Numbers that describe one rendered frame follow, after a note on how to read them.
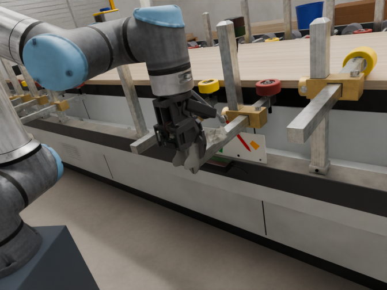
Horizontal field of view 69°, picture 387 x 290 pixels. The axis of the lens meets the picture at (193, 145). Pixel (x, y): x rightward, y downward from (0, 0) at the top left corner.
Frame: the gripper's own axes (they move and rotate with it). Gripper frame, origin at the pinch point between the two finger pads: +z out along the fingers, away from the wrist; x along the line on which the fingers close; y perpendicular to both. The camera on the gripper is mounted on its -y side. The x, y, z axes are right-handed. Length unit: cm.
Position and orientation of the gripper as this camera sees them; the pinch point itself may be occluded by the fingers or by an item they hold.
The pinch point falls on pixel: (195, 167)
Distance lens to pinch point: 70.7
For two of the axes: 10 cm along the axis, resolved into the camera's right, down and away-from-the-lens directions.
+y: -6.2, 4.3, -6.6
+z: 1.7, 8.9, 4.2
